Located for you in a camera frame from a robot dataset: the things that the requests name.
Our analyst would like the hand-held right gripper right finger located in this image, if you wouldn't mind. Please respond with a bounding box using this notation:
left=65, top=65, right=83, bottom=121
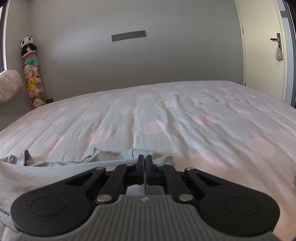
left=146, top=154, right=222, bottom=205

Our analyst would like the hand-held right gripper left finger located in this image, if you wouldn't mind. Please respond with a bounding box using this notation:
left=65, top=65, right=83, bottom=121
left=65, top=154, right=145, bottom=205

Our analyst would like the light blue long-sleeve shirt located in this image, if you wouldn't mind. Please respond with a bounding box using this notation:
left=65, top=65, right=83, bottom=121
left=0, top=148, right=174, bottom=241

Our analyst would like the polka dot bed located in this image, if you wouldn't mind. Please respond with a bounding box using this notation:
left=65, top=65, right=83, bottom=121
left=0, top=80, right=296, bottom=241

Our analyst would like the clear tube of plush toys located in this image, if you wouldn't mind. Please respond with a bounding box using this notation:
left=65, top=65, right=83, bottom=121
left=21, top=50, right=47, bottom=109

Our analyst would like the cream door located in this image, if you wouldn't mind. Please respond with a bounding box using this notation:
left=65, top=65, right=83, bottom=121
left=235, top=0, right=292, bottom=102

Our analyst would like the panda plush toy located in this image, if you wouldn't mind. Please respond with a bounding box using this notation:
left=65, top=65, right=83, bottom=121
left=20, top=36, right=38, bottom=56

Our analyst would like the small patterned pouch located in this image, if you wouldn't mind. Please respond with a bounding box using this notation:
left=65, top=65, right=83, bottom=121
left=275, top=45, right=284, bottom=61

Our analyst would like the window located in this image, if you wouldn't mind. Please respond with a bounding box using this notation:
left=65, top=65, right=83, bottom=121
left=0, top=5, right=7, bottom=72

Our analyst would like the grey wall outlet panel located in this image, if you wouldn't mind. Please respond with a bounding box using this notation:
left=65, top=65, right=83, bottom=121
left=111, top=30, right=147, bottom=42

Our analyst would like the dark door handle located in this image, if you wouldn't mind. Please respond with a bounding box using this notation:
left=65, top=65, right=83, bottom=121
left=270, top=33, right=282, bottom=47

